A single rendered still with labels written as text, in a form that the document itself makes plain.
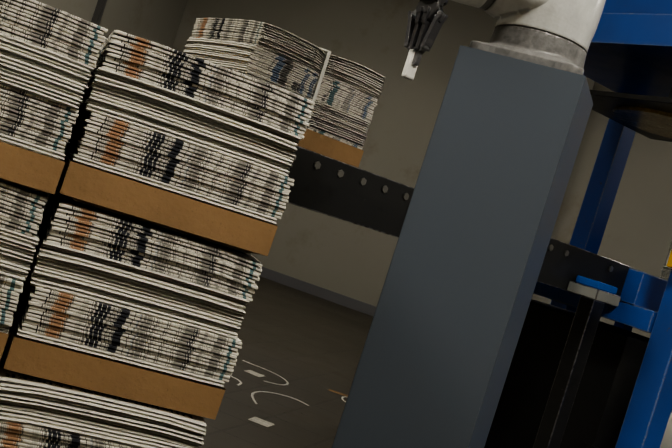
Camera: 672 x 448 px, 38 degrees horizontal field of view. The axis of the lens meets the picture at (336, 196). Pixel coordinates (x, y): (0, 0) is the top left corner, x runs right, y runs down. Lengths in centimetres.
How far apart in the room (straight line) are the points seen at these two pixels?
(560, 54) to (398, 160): 621
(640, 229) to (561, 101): 595
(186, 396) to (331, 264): 648
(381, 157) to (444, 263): 628
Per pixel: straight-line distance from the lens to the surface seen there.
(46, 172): 127
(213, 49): 220
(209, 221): 129
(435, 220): 150
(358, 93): 226
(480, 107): 151
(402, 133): 775
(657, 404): 276
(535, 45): 154
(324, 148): 221
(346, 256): 775
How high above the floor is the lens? 69
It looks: 1 degrees up
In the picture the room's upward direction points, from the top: 18 degrees clockwise
